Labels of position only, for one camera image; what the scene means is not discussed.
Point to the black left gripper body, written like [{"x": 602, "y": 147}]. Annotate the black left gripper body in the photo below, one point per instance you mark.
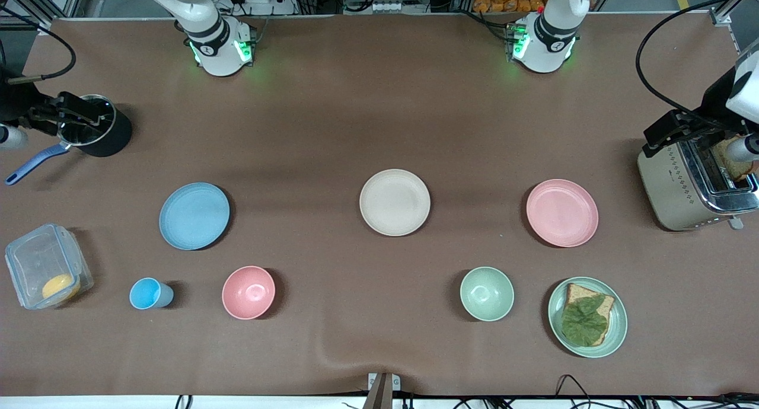
[{"x": 714, "y": 103}]

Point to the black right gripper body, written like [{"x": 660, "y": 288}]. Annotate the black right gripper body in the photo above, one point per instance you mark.
[{"x": 14, "y": 104}]

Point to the pink plate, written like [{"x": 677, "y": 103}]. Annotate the pink plate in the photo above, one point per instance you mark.
[{"x": 562, "y": 213}]

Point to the blue plate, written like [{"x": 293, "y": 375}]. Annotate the blue plate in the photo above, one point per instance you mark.
[{"x": 194, "y": 216}]

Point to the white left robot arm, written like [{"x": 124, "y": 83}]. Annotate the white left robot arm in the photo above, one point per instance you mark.
[{"x": 548, "y": 38}]

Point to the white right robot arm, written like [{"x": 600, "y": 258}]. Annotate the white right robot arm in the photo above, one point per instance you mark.
[{"x": 207, "y": 35}]

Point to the beige silver toaster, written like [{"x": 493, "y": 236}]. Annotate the beige silver toaster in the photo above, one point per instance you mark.
[{"x": 676, "y": 189}]

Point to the brown toast slice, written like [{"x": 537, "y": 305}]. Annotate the brown toast slice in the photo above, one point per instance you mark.
[{"x": 732, "y": 163}]

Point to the clear plastic container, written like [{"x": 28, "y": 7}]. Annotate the clear plastic container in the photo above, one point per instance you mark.
[{"x": 41, "y": 261}]

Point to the yellow orange fruit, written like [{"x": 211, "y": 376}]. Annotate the yellow orange fruit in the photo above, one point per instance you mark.
[{"x": 60, "y": 287}]

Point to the blue cup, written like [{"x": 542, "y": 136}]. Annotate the blue cup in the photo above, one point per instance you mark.
[{"x": 148, "y": 293}]

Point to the brown bread slice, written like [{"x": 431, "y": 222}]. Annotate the brown bread slice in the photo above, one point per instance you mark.
[{"x": 605, "y": 305}]

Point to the green plate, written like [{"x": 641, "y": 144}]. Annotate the green plate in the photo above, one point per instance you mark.
[{"x": 616, "y": 323}]

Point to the green lettuce leaf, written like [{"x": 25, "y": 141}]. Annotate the green lettuce leaf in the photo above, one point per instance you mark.
[{"x": 584, "y": 323}]

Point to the pink bowl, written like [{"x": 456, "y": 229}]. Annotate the pink bowl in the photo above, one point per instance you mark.
[{"x": 248, "y": 292}]

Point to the green bowl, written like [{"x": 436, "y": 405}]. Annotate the green bowl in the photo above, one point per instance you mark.
[{"x": 487, "y": 293}]

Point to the beige plate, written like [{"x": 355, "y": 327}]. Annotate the beige plate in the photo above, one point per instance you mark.
[{"x": 394, "y": 202}]

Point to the brown table cloth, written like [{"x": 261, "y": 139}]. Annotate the brown table cloth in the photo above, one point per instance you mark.
[{"x": 379, "y": 130}]

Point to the small white power strip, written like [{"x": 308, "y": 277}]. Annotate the small white power strip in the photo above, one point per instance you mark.
[{"x": 387, "y": 7}]

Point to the metal table clamp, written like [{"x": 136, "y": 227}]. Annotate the metal table clamp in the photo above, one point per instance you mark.
[{"x": 383, "y": 390}]

